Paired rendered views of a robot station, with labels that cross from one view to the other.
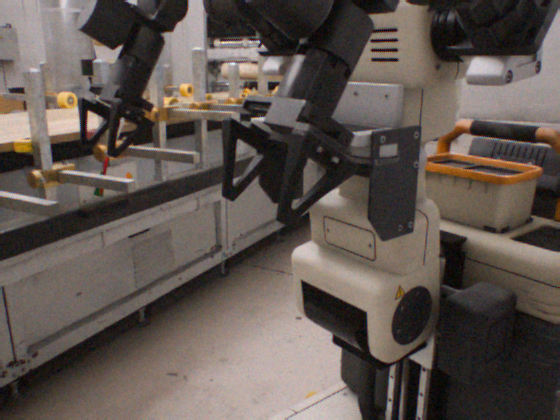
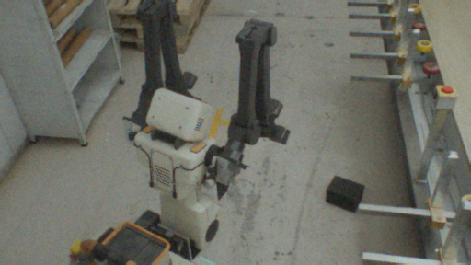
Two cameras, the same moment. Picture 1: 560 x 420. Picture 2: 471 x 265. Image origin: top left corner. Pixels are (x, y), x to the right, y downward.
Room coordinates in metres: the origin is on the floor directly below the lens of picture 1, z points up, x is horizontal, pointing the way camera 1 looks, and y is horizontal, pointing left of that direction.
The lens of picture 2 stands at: (2.25, -0.40, 2.37)
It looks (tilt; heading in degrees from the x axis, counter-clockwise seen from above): 39 degrees down; 162
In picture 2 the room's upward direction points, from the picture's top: 3 degrees counter-clockwise
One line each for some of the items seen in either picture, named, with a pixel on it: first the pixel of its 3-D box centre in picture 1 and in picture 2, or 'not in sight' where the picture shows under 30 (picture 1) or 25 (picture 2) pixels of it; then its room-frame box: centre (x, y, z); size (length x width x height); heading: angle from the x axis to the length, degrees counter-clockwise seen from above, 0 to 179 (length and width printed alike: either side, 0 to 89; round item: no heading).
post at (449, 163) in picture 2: not in sight; (438, 196); (1.24, 0.79, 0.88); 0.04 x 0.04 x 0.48; 61
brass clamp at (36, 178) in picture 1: (51, 176); (447, 263); (1.48, 0.66, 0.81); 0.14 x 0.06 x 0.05; 151
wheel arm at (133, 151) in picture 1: (143, 153); not in sight; (1.66, 0.43, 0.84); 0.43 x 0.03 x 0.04; 61
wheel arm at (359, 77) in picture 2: not in sight; (390, 79); (0.36, 1.19, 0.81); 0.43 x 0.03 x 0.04; 61
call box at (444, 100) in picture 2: not in sight; (444, 97); (1.02, 0.92, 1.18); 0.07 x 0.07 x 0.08; 61
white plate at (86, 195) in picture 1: (109, 182); not in sight; (1.64, 0.54, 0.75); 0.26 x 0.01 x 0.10; 151
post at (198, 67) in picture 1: (200, 109); not in sight; (2.12, 0.31, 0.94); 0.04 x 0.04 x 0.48; 61
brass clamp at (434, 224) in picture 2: not in sight; (435, 213); (1.26, 0.78, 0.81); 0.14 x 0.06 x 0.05; 151
